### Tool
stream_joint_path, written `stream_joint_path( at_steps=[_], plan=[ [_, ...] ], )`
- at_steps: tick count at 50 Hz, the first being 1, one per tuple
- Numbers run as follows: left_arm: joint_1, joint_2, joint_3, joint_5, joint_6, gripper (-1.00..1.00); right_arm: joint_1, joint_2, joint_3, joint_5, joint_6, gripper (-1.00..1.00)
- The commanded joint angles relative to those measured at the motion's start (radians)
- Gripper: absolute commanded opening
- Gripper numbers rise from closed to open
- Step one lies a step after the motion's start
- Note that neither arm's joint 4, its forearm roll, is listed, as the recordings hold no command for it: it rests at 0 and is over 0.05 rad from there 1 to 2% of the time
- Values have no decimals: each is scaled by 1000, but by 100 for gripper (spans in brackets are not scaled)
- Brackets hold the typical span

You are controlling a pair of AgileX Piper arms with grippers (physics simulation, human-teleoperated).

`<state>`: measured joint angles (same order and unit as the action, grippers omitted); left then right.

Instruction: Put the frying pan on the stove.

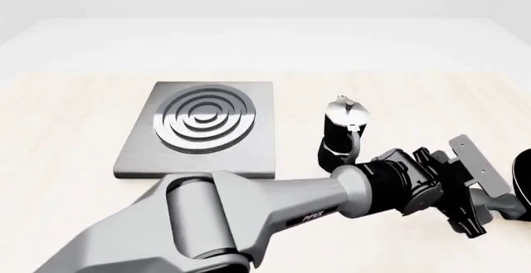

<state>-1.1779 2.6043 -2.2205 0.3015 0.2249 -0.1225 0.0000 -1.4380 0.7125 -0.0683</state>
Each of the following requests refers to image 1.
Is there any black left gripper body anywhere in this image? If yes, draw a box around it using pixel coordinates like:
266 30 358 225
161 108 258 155
412 146 488 241

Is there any black frying pan grey handle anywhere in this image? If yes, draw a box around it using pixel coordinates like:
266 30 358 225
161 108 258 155
469 148 531 223

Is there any flat grey stove plate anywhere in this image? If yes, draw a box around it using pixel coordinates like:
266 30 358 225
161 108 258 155
112 81 277 181

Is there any black and silver moka pot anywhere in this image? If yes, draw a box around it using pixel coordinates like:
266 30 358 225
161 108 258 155
316 93 371 174

